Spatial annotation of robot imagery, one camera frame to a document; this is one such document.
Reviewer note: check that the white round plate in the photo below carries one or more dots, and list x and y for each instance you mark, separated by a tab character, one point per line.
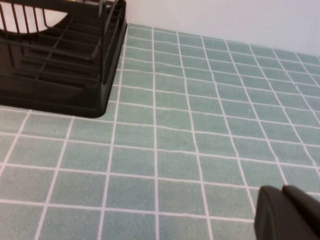
52	17

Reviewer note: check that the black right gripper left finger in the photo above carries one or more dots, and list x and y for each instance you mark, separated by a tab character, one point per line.
270	220

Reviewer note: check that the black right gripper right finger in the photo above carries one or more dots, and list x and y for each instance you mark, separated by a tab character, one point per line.
305	202

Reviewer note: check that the green tiled table cover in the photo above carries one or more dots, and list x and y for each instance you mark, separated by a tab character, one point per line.
175	150

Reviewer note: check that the black plastic drain tray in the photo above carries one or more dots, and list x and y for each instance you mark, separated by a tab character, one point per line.
62	97

